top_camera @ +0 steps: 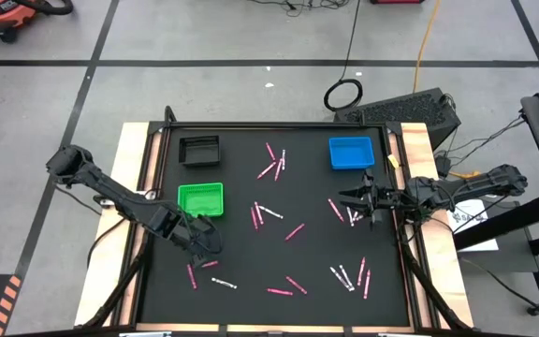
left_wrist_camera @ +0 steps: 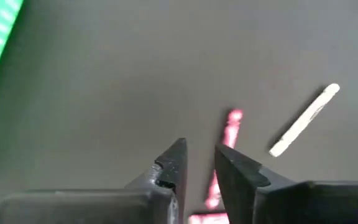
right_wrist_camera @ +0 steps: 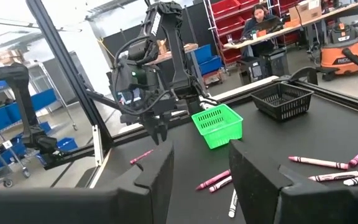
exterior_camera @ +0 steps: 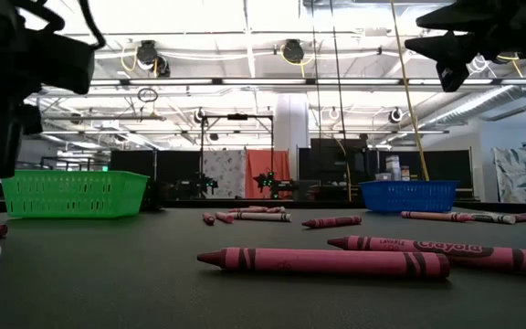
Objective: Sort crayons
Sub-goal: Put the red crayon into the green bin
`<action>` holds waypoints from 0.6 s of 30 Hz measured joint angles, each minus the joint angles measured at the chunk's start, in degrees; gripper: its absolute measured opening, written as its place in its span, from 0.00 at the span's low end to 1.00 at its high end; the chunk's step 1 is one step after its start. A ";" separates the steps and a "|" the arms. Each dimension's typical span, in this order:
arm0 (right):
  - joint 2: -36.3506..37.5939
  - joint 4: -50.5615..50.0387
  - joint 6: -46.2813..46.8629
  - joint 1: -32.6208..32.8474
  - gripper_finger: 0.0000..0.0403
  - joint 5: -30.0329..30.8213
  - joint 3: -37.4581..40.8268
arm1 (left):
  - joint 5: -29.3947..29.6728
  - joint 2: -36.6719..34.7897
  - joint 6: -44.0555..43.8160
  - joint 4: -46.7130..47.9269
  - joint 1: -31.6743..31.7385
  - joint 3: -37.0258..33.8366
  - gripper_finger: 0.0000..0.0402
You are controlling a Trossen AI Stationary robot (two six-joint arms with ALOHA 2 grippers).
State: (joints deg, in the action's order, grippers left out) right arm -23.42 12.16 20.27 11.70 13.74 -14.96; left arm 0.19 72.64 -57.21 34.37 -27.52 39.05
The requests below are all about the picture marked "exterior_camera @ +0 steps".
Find leaf pattern hanging cloth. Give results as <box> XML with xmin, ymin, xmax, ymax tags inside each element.
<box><xmin>491</xmin><ymin>145</ymin><xmax>526</xmax><ymax>204</ymax></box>

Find black ceiling cord reel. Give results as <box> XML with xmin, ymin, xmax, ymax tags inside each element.
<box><xmin>120</xmin><ymin>38</ymin><xmax>173</xmax><ymax>80</ymax></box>
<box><xmin>279</xmin><ymin>37</ymin><xmax>315</xmax><ymax>80</ymax></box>

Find yellow hanging cord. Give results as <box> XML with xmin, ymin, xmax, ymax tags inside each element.
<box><xmin>389</xmin><ymin>0</ymin><xmax>431</xmax><ymax>182</ymax></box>

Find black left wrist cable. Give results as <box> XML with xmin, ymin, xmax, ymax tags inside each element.
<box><xmin>78</xmin><ymin>0</ymin><xmax>108</xmax><ymax>51</ymax></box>

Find black table mat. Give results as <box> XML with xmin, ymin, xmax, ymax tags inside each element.
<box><xmin>0</xmin><ymin>206</ymin><xmax>526</xmax><ymax>329</ymax></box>

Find black partition panel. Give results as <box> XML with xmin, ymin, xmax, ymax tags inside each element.
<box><xmin>368</xmin><ymin>149</ymin><xmax>475</xmax><ymax>190</ymax></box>
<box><xmin>108</xmin><ymin>149</ymin><xmax>204</xmax><ymax>201</ymax></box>

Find white floral hanging cloth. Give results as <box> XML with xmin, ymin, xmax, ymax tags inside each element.
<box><xmin>202</xmin><ymin>149</ymin><xmax>248</xmax><ymax>200</ymax></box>

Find silver ceiling duct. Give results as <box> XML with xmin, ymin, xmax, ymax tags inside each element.
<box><xmin>420</xmin><ymin>83</ymin><xmax>526</xmax><ymax>130</ymax></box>

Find blue plastic basket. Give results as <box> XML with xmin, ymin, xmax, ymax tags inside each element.
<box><xmin>358</xmin><ymin>179</ymin><xmax>460</xmax><ymax>215</ymax></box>

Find black cabinet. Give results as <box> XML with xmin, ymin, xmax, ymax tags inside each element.
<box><xmin>309</xmin><ymin>137</ymin><xmax>370</xmax><ymax>188</ymax></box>

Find white building column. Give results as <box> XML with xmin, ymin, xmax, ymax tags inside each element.
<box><xmin>273</xmin><ymin>93</ymin><xmax>311</xmax><ymax>182</ymax></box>

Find stacked white containers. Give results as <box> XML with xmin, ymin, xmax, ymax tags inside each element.
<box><xmin>373</xmin><ymin>154</ymin><xmax>413</xmax><ymax>182</ymax></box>

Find long ceiling light strip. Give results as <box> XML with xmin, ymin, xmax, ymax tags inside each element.
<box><xmin>89</xmin><ymin>77</ymin><xmax>526</xmax><ymax>88</ymax></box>

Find black hanging cable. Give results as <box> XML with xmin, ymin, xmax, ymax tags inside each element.
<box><xmin>329</xmin><ymin>0</ymin><xmax>353</xmax><ymax>202</ymax></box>
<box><xmin>310</xmin><ymin>0</ymin><xmax>324</xmax><ymax>202</ymax></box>

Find green plastic basket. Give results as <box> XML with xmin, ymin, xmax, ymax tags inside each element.
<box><xmin>1</xmin><ymin>169</ymin><xmax>151</xmax><ymax>219</ymax></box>

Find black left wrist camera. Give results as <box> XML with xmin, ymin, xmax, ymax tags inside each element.
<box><xmin>37</xmin><ymin>28</ymin><xmax>96</xmax><ymax>96</ymax></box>

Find orange hanging cloth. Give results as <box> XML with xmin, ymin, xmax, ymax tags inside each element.
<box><xmin>244</xmin><ymin>148</ymin><xmax>293</xmax><ymax>200</ymax></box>

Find black metal station frame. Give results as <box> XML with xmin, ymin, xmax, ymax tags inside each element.
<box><xmin>198</xmin><ymin>113</ymin><xmax>277</xmax><ymax>200</ymax></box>

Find hanging black cable ring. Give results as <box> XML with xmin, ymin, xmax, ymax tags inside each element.
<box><xmin>136</xmin><ymin>87</ymin><xmax>160</xmax><ymax>104</ymax></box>

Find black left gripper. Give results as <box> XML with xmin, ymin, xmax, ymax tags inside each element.
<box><xmin>0</xmin><ymin>27</ymin><xmax>43</xmax><ymax>180</ymax></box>

